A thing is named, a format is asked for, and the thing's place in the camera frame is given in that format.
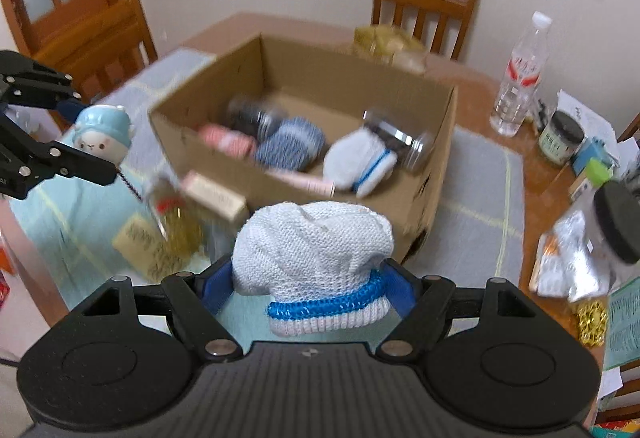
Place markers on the small bottle with green lid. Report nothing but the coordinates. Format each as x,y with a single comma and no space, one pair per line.
597,170

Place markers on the clear plastic water bottle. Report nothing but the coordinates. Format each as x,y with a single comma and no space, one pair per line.
520,78

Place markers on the small blue box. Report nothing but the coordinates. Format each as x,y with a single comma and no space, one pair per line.
592,150

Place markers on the clear jar of dark pieces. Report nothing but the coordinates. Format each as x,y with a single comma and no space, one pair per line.
250,115

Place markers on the gold metal trivet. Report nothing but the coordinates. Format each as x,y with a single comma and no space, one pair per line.
592,323

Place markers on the loose pens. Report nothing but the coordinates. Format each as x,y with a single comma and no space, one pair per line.
540,115

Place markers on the pale green printed carton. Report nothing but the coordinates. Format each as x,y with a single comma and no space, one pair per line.
140,245

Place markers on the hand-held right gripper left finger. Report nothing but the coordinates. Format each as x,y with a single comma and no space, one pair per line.
217,285

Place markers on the green jar with black lid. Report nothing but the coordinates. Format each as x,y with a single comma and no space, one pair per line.
560,138

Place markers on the blue checked tablecloth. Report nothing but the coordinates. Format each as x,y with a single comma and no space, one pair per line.
475,218

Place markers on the gold foil bag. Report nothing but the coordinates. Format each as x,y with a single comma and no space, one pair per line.
385,43

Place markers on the pile of white papers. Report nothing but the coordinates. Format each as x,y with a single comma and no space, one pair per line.
590,118

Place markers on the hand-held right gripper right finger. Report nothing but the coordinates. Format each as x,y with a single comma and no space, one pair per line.
402,290

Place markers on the teal paper packet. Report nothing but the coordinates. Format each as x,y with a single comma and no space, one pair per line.
625,328

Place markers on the blue knitted sock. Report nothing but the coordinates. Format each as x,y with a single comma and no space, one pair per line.
290,145

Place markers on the silver-lid jar of yellow capsules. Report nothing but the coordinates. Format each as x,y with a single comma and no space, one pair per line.
172,218

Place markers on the white sock with blue stripe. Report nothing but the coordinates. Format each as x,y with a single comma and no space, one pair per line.
350,163
310,248

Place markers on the brown cardboard box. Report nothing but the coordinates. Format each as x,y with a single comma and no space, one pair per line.
200,143

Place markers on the clear jar of brown cookies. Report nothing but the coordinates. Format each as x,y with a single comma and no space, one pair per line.
400,143

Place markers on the large clear jar black lid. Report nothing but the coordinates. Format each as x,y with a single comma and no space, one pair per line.
615,218

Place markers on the blue and white figurine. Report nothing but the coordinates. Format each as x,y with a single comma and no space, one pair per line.
102,138

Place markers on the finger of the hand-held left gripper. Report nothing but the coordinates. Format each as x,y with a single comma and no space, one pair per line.
70,109
85,165

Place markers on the pink knitted sock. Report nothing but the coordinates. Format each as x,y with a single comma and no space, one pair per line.
225,140

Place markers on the cream carton with pink end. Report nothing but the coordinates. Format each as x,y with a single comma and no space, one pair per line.
215,195

